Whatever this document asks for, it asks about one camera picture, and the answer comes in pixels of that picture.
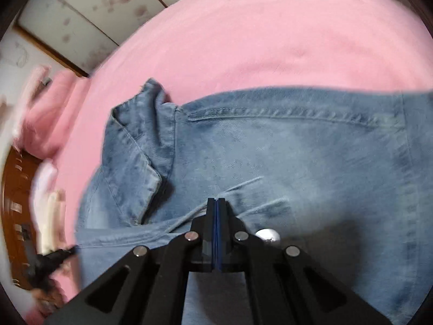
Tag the floral sliding wardrobe doors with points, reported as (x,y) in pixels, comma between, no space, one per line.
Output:
(88,13)

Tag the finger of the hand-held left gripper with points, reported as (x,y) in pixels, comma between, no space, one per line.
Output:
(57,257)

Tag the pink bed sheet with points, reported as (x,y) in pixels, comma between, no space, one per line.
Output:
(257,40)

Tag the pale pink cloth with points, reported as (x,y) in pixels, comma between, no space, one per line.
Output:
(44,179)

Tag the fuzzy pink blanket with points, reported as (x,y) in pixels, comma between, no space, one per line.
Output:
(32,98)

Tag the blue denim jeans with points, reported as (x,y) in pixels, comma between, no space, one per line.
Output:
(270,155)

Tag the pink pillow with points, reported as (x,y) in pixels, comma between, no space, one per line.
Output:
(57,115)

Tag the cream folded cloth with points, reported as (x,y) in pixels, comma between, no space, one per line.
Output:
(54,216)

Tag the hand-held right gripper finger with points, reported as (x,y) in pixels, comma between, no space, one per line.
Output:
(220,223)
(212,223)

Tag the brown wooden headboard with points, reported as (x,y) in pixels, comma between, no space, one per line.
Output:
(15,189)

